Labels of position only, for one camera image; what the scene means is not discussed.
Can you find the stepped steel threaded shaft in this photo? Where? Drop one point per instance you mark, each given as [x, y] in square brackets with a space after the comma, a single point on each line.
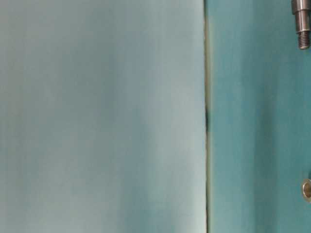
[301, 9]

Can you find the silver metal washer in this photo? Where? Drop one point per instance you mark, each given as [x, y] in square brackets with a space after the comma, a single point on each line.
[306, 190]

